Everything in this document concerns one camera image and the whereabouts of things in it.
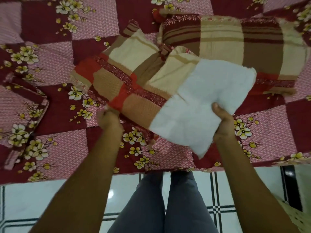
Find person's left hand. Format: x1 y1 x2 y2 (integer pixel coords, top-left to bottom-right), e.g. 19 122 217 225
97 107 125 139

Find person's right hand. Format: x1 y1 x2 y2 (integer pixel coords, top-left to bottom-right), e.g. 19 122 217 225
211 102 238 144

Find white pillow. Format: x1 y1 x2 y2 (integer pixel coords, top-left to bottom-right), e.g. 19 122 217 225
149 58 258 160

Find striped patchwork pillow cover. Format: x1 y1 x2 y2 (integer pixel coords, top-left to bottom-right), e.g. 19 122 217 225
70 19 202 146

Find person's left forearm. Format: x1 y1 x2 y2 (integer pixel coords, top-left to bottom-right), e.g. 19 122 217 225
29 133 125 233

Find person's right forearm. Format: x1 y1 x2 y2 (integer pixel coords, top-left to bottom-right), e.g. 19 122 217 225
213 133 301 233

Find striped brown cream pillow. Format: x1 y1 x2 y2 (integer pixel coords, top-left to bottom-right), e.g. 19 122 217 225
157 14 308 96

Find maroon pink floral bed sheet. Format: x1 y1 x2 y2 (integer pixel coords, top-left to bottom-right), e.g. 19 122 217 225
0 0 311 185

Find folded floral pillow cover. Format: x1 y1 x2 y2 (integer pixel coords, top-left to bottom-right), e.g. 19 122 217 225
0 72 50 171

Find black bed leg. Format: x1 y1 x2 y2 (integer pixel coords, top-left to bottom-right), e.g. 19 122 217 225
280 165 303 212

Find person's grey trousers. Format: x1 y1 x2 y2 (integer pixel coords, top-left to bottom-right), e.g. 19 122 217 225
108 171 219 233

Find cream crocheted cloth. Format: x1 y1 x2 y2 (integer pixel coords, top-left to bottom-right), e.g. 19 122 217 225
276 198 311 233

